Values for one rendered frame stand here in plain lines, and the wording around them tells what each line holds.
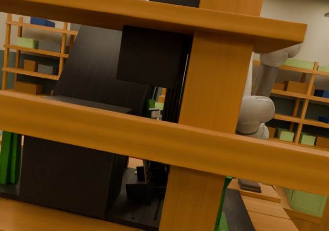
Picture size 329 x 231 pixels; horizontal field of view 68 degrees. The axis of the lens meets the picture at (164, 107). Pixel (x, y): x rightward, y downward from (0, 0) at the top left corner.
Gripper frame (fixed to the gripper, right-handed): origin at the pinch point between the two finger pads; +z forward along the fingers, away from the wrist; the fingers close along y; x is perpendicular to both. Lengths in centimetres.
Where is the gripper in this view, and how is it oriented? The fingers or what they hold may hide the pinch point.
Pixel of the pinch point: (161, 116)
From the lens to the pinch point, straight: 94.6
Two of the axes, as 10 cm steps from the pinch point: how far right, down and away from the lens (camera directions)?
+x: -0.2, 7.8, -6.3
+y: -1.5, -6.3, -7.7
